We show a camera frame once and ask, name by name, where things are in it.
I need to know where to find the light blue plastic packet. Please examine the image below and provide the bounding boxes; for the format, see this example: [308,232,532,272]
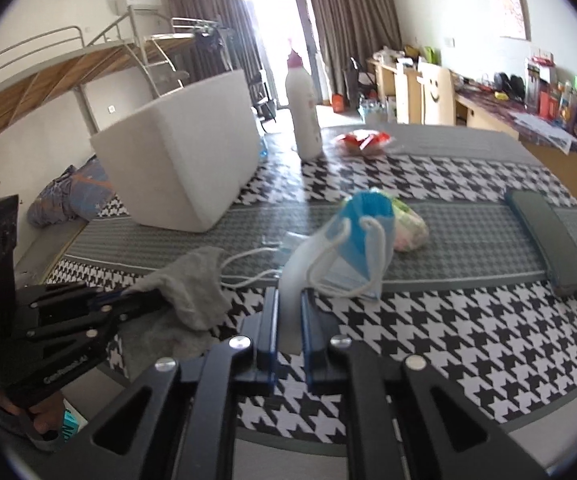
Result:
[263,232,309,266]

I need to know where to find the glass balcony door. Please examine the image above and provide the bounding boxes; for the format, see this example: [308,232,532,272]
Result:
[236,0,319,106]

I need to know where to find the white pump bottle red cap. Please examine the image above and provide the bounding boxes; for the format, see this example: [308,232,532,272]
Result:
[285,47,323,160]

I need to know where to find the brown curtain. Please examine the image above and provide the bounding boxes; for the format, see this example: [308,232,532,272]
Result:
[301,0,402,93]
[166,0,264,81]

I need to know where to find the red snack packet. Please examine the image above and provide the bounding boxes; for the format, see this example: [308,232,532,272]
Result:
[333,129,404,157]

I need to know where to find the blue dotted face mask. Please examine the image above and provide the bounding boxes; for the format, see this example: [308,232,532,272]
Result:
[336,189,397,261]

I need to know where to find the long wooden desk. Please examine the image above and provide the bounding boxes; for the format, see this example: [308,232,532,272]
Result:
[366,57,577,201]

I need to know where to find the person's left hand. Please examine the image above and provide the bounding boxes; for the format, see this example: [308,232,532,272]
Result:
[0,390,65,441]

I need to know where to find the light blue surgical mask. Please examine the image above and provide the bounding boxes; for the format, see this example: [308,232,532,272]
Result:
[277,220,385,357]

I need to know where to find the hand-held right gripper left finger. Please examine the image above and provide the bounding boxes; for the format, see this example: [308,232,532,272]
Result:
[66,287,279,480]

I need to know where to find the blue orange plaid quilt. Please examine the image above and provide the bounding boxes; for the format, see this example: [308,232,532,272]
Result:
[68,157,116,221]

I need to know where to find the black headphones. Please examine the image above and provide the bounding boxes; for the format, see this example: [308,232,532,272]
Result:
[493,72,525,101]

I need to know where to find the grey cloth face mask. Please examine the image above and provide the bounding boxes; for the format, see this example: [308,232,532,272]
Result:
[128,246,289,333]

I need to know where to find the white air conditioner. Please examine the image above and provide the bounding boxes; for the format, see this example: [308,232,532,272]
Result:
[116,0,162,15]

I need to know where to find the printed papers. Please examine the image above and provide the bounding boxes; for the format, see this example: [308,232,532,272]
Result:
[513,110,577,153]

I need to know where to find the cartoon wall poster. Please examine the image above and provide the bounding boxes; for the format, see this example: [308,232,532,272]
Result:
[489,0,532,42]

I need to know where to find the grey metal bunk bed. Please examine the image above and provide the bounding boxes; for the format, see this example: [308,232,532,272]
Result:
[143,16,249,91]
[0,25,192,161]

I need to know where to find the metal bunk ladder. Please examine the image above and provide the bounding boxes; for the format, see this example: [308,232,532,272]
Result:
[123,35,189,101]

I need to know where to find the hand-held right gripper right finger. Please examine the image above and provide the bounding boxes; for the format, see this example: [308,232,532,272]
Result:
[301,287,549,480]

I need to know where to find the grey purple blanket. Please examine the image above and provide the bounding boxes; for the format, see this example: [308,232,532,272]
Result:
[27,165,76,228]

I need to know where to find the wooden chair with smiley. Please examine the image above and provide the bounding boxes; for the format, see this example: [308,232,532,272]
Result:
[406,62,457,126]

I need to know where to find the white foam box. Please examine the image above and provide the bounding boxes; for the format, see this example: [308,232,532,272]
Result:
[90,69,262,233]

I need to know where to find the hanging dark clothes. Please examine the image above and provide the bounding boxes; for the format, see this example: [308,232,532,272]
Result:
[193,25,234,53]

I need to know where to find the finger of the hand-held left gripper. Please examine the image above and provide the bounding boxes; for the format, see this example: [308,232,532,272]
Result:
[16,282,166,312]
[23,302,169,361]

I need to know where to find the dark green case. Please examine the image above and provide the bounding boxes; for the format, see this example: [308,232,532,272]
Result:
[505,189,577,297]

